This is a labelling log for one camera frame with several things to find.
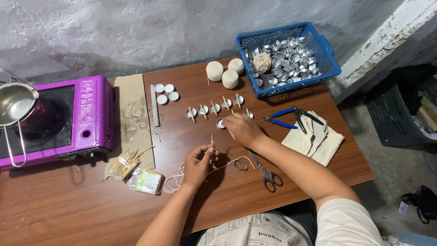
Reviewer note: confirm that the person's right hand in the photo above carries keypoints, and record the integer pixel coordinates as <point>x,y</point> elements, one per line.
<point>246,129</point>

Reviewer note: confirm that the person's left hand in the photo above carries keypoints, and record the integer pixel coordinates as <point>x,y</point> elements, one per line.
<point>195,167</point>

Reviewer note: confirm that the person's right fingers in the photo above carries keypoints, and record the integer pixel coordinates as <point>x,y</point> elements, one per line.
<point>232,123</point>

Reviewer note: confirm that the single metal tealight cup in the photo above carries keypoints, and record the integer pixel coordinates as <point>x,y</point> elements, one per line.
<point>220,123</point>

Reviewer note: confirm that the thin wooden stick pair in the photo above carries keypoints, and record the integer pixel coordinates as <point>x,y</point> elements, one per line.
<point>211,139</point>

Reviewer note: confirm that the row of cups with sticks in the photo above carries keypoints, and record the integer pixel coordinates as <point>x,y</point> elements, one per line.
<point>214,108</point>

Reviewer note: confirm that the white tealight candle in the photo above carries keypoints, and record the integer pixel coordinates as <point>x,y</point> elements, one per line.
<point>162,99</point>
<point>159,88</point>
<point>169,88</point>
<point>173,96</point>

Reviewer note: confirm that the long white wax stick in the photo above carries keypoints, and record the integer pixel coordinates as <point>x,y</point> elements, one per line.
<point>155,106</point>

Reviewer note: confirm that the heap of empty metal cups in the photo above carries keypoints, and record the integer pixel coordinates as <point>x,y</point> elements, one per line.
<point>290,61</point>

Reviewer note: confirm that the folded beige cloth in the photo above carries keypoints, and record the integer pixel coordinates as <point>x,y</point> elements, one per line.
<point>319,145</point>

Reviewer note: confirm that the brown cardboard sheet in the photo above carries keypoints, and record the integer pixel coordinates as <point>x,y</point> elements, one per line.
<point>133,136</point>

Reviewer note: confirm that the clear plastic packet green label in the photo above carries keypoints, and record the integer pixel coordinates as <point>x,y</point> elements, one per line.
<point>148,181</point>

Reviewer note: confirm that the bundle of wooden sticks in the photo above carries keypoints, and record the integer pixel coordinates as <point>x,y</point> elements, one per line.
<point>125,163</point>

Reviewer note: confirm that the blue plastic basket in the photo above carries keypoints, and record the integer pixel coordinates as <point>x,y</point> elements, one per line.
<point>327,58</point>

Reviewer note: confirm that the purple portable gas stove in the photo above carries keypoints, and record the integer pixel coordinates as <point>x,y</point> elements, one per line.
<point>92,112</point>

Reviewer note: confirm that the person's white printed shirt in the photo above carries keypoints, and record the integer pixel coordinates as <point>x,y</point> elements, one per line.
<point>344,225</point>

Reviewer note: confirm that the black plastic crate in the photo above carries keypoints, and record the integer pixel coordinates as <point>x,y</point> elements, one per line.
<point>396,116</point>

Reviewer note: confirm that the black bag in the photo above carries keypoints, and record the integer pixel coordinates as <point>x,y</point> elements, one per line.
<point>423,203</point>

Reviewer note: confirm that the steel pouring pot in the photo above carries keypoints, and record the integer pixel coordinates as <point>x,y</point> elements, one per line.
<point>15,102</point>

